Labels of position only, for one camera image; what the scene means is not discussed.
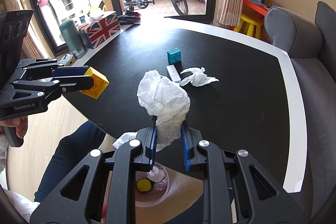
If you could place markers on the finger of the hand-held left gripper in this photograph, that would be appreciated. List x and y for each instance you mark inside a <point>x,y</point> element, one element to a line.
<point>71,71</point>
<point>76,83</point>

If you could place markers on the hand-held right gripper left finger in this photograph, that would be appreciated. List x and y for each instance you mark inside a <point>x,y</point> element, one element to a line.
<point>153,145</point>

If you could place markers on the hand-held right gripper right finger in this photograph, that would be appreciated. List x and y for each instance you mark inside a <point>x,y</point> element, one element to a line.
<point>186,150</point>

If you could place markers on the yellow building block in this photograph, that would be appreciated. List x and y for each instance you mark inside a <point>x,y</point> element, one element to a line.
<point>98,85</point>

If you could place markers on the clear container with red toy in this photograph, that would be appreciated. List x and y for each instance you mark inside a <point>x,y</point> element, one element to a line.
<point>156,174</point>

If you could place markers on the yellow round zip case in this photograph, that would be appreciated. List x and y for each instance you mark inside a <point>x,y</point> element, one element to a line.
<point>144,185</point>

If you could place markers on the large white tissue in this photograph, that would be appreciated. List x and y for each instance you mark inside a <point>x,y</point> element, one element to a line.
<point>165,98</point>

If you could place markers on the pink plastic bin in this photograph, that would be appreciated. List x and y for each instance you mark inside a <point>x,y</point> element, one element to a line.
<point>157,195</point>

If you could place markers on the small white tissue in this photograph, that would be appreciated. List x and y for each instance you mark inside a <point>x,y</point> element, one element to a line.
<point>198,78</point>

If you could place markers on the small white box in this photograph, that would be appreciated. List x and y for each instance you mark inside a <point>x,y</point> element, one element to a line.
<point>173,73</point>

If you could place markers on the teal building block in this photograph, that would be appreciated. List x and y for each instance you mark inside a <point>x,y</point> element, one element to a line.
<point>173,56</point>

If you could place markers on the person's left hand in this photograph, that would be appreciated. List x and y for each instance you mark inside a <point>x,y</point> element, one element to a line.
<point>22,129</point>

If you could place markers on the silver smartphone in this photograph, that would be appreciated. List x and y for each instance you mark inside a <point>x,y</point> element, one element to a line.
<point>66,59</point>

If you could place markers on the flat white paper napkin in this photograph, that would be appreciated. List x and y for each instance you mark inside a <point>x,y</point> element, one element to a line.
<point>124,138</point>

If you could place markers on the green thermos bottle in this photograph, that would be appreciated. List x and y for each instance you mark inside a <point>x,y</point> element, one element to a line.
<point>72,37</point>

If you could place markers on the flag print tissue box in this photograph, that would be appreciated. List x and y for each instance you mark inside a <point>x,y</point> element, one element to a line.
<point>102,29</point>

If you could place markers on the person's leg in blue pants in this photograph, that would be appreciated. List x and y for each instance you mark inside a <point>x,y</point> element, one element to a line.
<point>68,155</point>

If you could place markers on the person's white printed shirt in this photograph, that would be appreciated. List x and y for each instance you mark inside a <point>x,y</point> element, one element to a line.
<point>21,205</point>

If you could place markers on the yellow plastic stool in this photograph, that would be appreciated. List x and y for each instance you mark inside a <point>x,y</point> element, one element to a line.
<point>249,19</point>

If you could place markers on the grey sofa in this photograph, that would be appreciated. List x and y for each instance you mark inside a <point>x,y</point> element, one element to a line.
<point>288,29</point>

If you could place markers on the red desk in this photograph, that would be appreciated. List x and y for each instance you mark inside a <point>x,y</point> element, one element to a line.
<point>252,5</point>

